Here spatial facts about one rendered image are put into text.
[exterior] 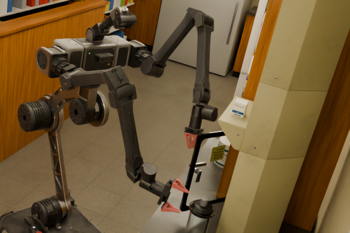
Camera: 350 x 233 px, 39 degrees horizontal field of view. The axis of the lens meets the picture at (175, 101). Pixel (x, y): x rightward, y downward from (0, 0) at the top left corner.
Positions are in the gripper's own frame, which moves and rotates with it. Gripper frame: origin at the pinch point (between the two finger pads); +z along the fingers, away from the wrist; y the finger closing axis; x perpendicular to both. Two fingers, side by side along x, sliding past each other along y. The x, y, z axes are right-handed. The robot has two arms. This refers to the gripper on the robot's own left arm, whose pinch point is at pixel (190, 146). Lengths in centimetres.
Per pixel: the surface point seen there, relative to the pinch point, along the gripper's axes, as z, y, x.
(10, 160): 65, 114, 186
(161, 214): 31.7, -14.1, 3.0
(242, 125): -18.1, -33.1, -29.6
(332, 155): -10, 8, -64
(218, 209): 27.6, 7.6, -17.8
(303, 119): -25, -27, -51
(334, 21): -62, -40, -56
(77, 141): 48, 176, 163
